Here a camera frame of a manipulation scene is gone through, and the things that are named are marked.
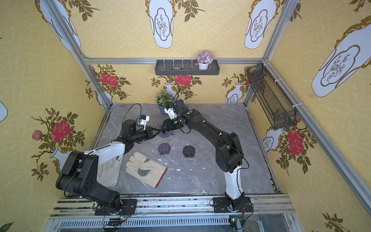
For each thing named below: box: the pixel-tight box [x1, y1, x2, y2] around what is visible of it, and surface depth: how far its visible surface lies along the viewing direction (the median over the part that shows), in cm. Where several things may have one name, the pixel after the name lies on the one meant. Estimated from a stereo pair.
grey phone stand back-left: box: [158, 130, 175, 138], surface depth 88 cm
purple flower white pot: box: [197, 50, 215, 71], surface depth 85 cm
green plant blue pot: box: [156, 91, 175, 116], surface depth 108 cm
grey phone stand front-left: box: [157, 143, 172, 156], surface depth 96 cm
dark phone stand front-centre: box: [182, 145, 196, 159], surface depth 96 cm
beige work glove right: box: [125, 151, 169, 189], surface depth 87 cm
